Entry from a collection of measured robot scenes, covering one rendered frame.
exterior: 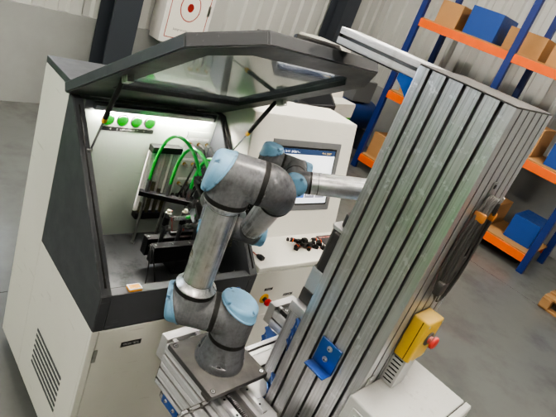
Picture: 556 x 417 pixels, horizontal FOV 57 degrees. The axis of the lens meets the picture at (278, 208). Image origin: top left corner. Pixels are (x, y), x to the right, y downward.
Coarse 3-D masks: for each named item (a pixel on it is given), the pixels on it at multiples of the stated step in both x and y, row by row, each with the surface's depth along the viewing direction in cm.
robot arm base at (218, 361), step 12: (204, 336) 153; (204, 348) 149; (216, 348) 147; (228, 348) 147; (240, 348) 149; (204, 360) 149; (216, 360) 147; (228, 360) 148; (240, 360) 151; (216, 372) 148; (228, 372) 149
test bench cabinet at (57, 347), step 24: (48, 264) 211; (48, 288) 212; (48, 312) 212; (72, 312) 193; (24, 336) 236; (48, 336) 213; (72, 336) 194; (96, 336) 183; (24, 360) 237; (48, 360) 213; (72, 360) 195; (48, 384) 214; (72, 384) 195; (48, 408) 215; (72, 408) 196
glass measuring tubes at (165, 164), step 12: (156, 144) 220; (168, 156) 224; (144, 168) 223; (156, 168) 224; (168, 168) 230; (144, 180) 226; (156, 180) 230; (168, 180) 231; (144, 204) 233; (156, 204) 237; (132, 216) 231; (144, 216) 233; (156, 216) 237
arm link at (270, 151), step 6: (264, 144) 177; (270, 144) 177; (276, 144) 179; (264, 150) 177; (270, 150) 176; (276, 150) 176; (282, 150) 177; (258, 156) 180; (264, 156) 177; (270, 156) 176; (276, 156) 177; (282, 156) 178; (276, 162) 177
